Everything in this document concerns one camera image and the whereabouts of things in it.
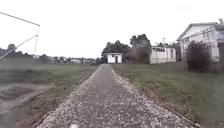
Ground small white building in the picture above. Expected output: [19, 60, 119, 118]
[106, 52, 124, 65]

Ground dark trees behind buildings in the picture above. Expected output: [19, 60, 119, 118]
[100, 33, 153, 64]

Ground brownish bush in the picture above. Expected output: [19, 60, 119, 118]
[124, 46, 152, 65]

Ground grey gravel path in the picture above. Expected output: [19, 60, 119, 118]
[34, 63, 205, 128]

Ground row of distant buildings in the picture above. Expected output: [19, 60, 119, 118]
[31, 54, 101, 66]

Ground long white building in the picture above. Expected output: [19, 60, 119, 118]
[148, 45, 178, 65]

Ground grass verge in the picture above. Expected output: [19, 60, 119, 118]
[111, 61, 224, 128]

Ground grass field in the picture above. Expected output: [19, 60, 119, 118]
[0, 62, 100, 128]

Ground dark bush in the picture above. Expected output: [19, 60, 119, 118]
[184, 40, 213, 74]

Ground large white house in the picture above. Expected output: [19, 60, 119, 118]
[176, 21, 224, 73]

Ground bare dirt patch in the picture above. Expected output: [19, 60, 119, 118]
[0, 81, 56, 116]

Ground overhead wires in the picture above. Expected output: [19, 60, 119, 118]
[0, 11, 42, 61]

